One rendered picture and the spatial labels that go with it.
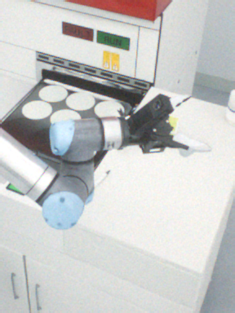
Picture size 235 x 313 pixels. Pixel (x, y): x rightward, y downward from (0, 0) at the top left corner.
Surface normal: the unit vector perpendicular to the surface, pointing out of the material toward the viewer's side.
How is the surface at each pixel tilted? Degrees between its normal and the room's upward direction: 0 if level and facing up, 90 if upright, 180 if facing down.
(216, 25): 90
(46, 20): 90
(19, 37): 90
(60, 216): 68
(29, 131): 0
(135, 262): 90
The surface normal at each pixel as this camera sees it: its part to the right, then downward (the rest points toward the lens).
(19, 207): -0.44, 0.55
